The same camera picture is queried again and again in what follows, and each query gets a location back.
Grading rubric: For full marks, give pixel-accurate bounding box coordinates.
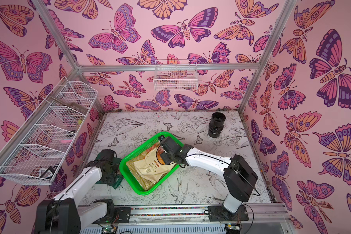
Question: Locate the black camera lens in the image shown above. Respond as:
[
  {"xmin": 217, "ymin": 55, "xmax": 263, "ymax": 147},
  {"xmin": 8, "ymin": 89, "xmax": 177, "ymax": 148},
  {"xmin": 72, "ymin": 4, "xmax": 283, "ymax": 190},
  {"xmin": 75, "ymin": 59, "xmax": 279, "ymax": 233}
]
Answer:
[{"xmin": 208, "ymin": 112, "xmax": 226, "ymax": 138}]

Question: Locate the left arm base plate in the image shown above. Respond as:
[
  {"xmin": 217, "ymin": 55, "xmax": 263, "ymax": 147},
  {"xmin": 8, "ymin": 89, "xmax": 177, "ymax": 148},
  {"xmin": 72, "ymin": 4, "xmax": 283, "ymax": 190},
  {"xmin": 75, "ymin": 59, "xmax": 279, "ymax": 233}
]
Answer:
[{"xmin": 93, "ymin": 199, "xmax": 132, "ymax": 224}]

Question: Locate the beige orange chips bag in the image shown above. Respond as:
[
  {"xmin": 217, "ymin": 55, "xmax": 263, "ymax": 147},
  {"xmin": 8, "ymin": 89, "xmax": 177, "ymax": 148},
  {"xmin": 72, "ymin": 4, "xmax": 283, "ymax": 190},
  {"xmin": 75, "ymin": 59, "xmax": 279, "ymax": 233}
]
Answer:
[{"xmin": 127, "ymin": 160, "xmax": 175, "ymax": 185}]

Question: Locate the small white wire basket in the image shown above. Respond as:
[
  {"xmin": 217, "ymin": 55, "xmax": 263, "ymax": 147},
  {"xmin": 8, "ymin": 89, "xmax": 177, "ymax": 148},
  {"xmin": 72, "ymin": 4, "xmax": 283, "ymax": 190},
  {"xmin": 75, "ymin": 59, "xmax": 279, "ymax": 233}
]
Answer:
[{"xmin": 152, "ymin": 59, "xmax": 199, "ymax": 92}]

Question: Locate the aluminium mounting rail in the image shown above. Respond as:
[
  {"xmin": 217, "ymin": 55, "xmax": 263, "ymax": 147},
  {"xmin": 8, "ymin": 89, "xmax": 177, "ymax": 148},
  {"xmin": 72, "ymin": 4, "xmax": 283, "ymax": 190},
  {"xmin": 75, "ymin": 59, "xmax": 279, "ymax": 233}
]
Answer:
[{"xmin": 61, "ymin": 203, "xmax": 293, "ymax": 226}]

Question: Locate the black object in rack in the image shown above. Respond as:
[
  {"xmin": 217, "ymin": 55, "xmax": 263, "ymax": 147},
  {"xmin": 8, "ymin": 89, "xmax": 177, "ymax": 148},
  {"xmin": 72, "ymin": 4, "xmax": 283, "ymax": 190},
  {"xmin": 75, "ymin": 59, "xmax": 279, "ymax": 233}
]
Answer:
[{"xmin": 39, "ymin": 166, "xmax": 55, "ymax": 179}]

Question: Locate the long white wire rack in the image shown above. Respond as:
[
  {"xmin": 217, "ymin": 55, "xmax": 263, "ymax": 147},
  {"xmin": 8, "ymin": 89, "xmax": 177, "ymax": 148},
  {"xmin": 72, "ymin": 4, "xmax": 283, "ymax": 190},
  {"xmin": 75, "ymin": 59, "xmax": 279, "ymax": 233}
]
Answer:
[{"xmin": 0, "ymin": 78, "xmax": 98, "ymax": 185}]

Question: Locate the tan kraft Chips bag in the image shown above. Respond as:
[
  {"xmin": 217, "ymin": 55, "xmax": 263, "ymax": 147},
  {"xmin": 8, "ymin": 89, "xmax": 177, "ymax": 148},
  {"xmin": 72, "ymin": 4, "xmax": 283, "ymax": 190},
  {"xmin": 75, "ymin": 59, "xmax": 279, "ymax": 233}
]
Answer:
[{"xmin": 128, "ymin": 166, "xmax": 154, "ymax": 191}]

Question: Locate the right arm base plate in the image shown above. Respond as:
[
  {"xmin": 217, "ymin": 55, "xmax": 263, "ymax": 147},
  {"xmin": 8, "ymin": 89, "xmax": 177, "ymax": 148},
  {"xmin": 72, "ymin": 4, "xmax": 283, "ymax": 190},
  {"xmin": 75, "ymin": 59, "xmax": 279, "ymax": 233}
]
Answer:
[{"xmin": 206, "ymin": 205, "xmax": 249, "ymax": 222}]

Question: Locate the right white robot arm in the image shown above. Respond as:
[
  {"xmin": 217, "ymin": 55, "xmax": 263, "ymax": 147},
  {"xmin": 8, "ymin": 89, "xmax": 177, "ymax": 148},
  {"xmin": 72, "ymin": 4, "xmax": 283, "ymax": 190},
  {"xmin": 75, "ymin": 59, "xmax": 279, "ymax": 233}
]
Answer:
[{"xmin": 159, "ymin": 135, "xmax": 258, "ymax": 214}]

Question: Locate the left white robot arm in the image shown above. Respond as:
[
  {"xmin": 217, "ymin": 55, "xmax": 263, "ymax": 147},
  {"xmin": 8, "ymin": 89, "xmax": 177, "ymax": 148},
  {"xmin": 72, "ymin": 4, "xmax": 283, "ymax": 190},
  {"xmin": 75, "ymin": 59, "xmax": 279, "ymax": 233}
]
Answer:
[{"xmin": 34, "ymin": 149, "xmax": 119, "ymax": 234}]

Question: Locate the dark green Real chips bag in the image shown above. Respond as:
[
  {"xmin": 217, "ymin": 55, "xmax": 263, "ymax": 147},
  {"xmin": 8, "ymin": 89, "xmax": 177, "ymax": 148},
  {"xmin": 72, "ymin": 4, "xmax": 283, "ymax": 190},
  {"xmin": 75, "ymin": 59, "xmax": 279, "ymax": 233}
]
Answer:
[{"xmin": 94, "ymin": 152, "xmax": 125, "ymax": 190}]

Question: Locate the green plastic mesh basket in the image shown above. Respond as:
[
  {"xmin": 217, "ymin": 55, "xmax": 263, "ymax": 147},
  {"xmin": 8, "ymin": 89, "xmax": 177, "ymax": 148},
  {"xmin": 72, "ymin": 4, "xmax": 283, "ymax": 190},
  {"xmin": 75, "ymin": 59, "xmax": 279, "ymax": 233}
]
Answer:
[{"xmin": 120, "ymin": 132, "xmax": 184, "ymax": 196}]

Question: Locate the orange brown chips bag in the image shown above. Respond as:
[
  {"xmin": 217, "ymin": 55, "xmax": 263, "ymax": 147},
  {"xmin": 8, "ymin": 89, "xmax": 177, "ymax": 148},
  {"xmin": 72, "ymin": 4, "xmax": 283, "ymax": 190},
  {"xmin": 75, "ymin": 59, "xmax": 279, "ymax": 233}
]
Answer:
[{"xmin": 133, "ymin": 141, "xmax": 160, "ymax": 166}]

